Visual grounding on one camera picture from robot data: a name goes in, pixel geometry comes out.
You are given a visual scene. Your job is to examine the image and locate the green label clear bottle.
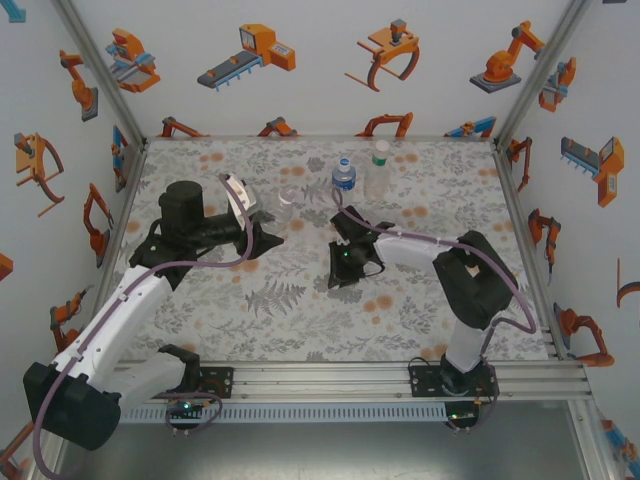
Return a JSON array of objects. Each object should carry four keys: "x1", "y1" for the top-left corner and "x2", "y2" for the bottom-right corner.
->
[{"x1": 363, "y1": 139, "x2": 392, "y2": 199}]

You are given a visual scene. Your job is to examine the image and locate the blue label plastic bottle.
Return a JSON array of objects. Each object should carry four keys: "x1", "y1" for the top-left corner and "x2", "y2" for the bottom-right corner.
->
[{"x1": 331, "y1": 155, "x2": 359, "y2": 194}]

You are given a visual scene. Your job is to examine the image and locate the aluminium rail bed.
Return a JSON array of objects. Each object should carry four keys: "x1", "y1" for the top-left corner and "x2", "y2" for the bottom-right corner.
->
[{"x1": 117, "y1": 362, "x2": 594, "y2": 404}]

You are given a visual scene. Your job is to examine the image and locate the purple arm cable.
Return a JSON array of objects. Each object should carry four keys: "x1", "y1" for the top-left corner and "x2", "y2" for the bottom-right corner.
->
[
  {"x1": 32, "y1": 172, "x2": 254, "y2": 480},
  {"x1": 332, "y1": 185, "x2": 536, "y2": 435}
]

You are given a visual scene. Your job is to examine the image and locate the floral printed table mat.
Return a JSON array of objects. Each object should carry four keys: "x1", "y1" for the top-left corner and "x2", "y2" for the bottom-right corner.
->
[{"x1": 102, "y1": 138, "x2": 551, "y2": 362}]

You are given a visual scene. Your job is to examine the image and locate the slotted grey cable duct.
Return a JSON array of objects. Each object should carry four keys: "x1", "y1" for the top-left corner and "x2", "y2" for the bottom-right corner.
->
[{"x1": 119, "y1": 403, "x2": 447, "y2": 424}]

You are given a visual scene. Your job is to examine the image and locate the aluminium corner post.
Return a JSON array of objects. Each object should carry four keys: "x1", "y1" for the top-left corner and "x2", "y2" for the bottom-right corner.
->
[
  {"x1": 52, "y1": 0, "x2": 149, "y2": 146},
  {"x1": 492, "y1": 0, "x2": 596, "y2": 151}
]

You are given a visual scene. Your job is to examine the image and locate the aluminium side rail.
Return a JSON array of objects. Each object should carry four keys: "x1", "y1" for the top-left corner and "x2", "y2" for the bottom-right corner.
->
[
  {"x1": 92, "y1": 138, "x2": 151, "y2": 364},
  {"x1": 492, "y1": 139, "x2": 569, "y2": 360}
]

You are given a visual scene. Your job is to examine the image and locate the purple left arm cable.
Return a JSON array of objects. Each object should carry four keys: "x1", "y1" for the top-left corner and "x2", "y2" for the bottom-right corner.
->
[{"x1": 32, "y1": 172, "x2": 254, "y2": 480}]

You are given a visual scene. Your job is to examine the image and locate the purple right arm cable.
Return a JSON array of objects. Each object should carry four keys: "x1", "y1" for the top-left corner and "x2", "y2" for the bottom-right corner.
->
[{"x1": 332, "y1": 185, "x2": 536, "y2": 435}]

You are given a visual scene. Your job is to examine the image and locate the grey metal panel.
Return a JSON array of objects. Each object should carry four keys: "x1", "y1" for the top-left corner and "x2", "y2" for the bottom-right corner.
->
[{"x1": 64, "y1": 422, "x2": 586, "y2": 480}]

